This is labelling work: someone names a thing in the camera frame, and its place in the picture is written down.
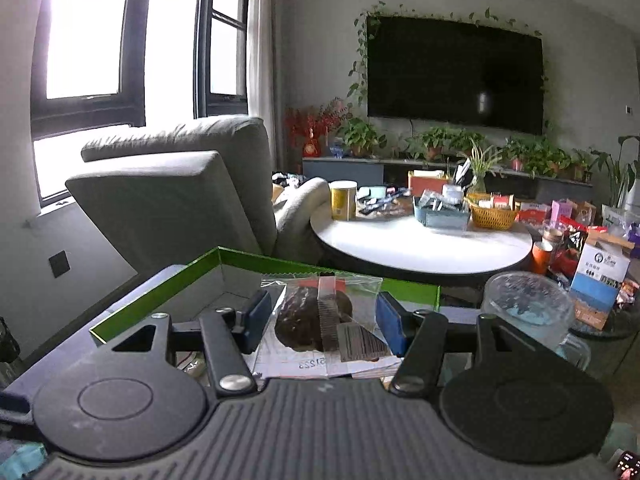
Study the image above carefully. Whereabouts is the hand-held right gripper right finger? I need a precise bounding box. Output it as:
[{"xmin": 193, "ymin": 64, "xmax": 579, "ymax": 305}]
[{"xmin": 376, "ymin": 291, "xmax": 551, "ymax": 397}]

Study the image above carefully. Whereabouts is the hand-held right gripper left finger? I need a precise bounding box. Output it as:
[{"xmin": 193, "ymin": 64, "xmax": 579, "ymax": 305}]
[{"xmin": 100, "ymin": 291, "xmax": 273, "ymax": 398}]

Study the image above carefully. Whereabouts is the green cardboard box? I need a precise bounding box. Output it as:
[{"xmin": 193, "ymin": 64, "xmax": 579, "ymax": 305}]
[{"xmin": 89, "ymin": 246, "xmax": 441, "ymax": 356}]

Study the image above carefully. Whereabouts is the clear bag brown pastry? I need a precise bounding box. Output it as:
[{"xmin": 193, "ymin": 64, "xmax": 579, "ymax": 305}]
[{"xmin": 252, "ymin": 272, "xmax": 403, "ymax": 380}]

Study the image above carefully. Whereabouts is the round white table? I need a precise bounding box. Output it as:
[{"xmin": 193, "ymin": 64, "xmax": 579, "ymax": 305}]
[{"xmin": 310, "ymin": 207, "xmax": 533, "ymax": 277}]

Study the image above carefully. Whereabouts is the grey plastic tray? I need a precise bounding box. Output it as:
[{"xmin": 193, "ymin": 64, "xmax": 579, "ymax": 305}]
[{"xmin": 412, "ymin": 190, "xmax": 472, "ymax": 228}]

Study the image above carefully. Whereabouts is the dark blue packets heap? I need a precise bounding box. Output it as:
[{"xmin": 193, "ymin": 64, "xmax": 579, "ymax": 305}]
[{"xmin": 357, "ymin": 187, "xmax": 412, "ymax": 217}]

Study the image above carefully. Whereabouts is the yellow canister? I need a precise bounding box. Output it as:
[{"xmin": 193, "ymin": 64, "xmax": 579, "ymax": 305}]
[{"xmin": 330, "ymin": 180, "xmax": 358, "ymax": 222}]

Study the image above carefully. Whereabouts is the clear glass pitcher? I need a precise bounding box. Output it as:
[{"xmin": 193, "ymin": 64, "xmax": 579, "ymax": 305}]
[{"xmin": 481, "ymin": 271, "xmax": 593, "ymax": 371}]

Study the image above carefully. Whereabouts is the orange box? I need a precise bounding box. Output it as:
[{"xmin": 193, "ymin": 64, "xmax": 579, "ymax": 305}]
[{"xmin": 407, "ymin": 170, "xmax": 448, "ymax": 198}]

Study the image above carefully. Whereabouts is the yellow wicker basket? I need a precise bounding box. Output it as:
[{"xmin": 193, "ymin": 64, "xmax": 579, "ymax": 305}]
[{"xmin": 465, "ymin": 192, "xmax": 521, "ymax": 231}]

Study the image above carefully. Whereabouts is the grey armchair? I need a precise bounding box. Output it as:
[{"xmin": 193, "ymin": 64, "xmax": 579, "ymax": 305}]
[{"xmin": 65, "ymin": 115, "xmax": 331, "ymax": 281}]

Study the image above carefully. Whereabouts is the dark television cabinet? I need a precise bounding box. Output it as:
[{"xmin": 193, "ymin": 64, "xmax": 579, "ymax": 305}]
[{"xmin": 302, "ymin": 156, "xmax": 596, "ymax": 201}]

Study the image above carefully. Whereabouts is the orange can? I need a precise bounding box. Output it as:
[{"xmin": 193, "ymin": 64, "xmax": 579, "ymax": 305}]
[{"xmin": 531, "ymin": 241, "xmax": 553, "ymax": 276}]

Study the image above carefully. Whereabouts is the red snack box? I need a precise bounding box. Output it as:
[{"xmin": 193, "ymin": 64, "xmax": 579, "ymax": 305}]
[{"xmin": 517, "ymin": 202, "xmax": 551, "ymax": 225}]

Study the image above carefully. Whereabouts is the spider plant in vase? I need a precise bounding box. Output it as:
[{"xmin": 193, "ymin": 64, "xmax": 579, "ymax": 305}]
[{"xmin": 457, "ymin": 137, "xmax": 503, "ymax": 196}]

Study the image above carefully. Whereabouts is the green potted plant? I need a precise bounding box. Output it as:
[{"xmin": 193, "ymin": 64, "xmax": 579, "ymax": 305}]
[
  {"xmin": 450, "ymin": 130, "xmax": 486, "ymax": 156},
  {"xmin": 530, "ymin": 142, "xmax": 571, "ymax": 178},
  {"xmin": 405, "ymin": 127, "xmax": 451, "ymax": 161},
  {"xmin": 502, "ymin": 137, "xmax": 531, "ymax": 171},
  {"xmin": 337, "ymin": 117, "xmax": 386, "ymax": 158},
  {"xmin": 570, "ymin": 150, "xmax": 593, "ymax": 181}
]

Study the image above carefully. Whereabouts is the black red snack bag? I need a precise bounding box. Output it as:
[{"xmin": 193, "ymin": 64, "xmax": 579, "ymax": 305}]
[{"xmin": 557, "ymin": 217, "xmax": 588, "ymax": 276}]

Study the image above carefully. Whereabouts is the red flower plant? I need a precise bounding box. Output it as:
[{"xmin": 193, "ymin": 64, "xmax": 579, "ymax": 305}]
[{"xmin": 285, "ymin": 100, "xmax": 351, "ymax": 158}]

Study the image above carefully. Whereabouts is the pink box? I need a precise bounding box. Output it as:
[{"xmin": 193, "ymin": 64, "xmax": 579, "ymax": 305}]
[{"xmin": 550, "ymin": 199, "xmax": 576, "ymax": 231}]

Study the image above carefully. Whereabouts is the lavender cloth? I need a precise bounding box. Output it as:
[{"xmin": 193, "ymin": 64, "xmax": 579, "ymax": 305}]
[{"xmin": 0, "ymin": 265, "xmax": 186, "ymax": 441}]

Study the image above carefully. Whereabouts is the white blue carton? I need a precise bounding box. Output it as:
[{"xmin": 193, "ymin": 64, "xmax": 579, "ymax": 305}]
[{"xmin": 570, "ymin": 242, "xmax": 632, "ymax": 331}]

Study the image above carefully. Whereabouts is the green trailing vine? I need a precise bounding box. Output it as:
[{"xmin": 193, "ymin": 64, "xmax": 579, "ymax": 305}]
[{"xmin": 347, "ymin": 2, "xmax": 551, "ymax": 126}]

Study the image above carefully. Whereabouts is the pale curtain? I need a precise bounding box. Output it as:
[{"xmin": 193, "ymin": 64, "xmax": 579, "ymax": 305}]
[{"xmin": 247, "ymin": 0, "xmax": 291, "ymax": 171}]

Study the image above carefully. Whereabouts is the dark framed window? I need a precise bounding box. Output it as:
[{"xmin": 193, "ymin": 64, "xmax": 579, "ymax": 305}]
[
  {"xmin": 31, "ymin": 0, "xmax": 148, "ymax": 138},
  {"xmin": 194, "ymin": 0, "xmax": 251, "ymax": 118}
]

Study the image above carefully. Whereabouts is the large leaf plant white pot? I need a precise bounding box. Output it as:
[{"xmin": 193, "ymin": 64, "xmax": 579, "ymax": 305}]
[{"xmin": 590, "ymin": 135, "xmax": 640, "ymax": 213}]

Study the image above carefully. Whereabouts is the light blue cloth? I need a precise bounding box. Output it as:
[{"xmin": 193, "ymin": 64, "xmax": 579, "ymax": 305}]
[{"xmin": 0, "ymin": 440, "xmax": 48, "ymax": 480}]

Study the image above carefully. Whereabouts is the black wall socket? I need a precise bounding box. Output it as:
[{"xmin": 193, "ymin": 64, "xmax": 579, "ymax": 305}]
[{"xmin": 48, "ymin": 250, "xmax": 70, "ymax": 280}]

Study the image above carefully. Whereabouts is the black wall television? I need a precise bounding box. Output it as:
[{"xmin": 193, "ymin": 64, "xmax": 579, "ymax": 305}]
[{"xmin": 366, "ymin": 15, "xmax": 545, "ymax": 136}]

